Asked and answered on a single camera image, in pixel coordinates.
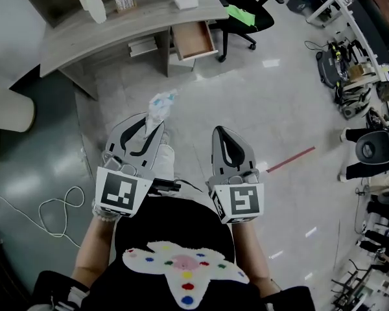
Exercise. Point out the person's black patched shirt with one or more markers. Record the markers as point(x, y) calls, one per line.
point(181, 225)

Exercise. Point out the black bag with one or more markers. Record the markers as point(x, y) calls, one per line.
point(298, 2)

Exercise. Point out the stack of white books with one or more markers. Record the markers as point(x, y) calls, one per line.
point(142, 46)

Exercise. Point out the white tissue pack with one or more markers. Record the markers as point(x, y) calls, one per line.
point(185, 0)

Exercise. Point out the long white workbench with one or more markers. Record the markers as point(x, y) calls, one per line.
point(353, 15)

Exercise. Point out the grey wooden desk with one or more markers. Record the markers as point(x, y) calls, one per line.
point(133, 24)

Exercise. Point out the white item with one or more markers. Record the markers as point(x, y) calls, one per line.
point(159, 109)

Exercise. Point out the white ribbed vase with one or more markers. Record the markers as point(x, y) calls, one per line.
point(94, 6)

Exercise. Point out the red floor tape strip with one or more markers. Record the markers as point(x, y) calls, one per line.
point(290, 159)

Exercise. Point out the black equipment case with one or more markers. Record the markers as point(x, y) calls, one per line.
point(329, 66)

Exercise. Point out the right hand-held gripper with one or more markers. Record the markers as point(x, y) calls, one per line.
point(243, 201)

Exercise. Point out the person's left forearm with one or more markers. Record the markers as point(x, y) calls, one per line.
point(95, 251)

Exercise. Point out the green garment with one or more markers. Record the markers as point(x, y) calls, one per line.
point(241, 16)

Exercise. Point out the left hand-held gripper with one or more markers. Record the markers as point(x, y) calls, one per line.
point(118, 190)

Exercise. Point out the person's right forearm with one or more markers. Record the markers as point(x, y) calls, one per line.
point(251, 254)

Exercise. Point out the black office chair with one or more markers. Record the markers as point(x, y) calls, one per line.
point(262, 18)

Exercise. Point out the brown wooden desk drawer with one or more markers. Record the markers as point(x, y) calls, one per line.
point(193, 41)

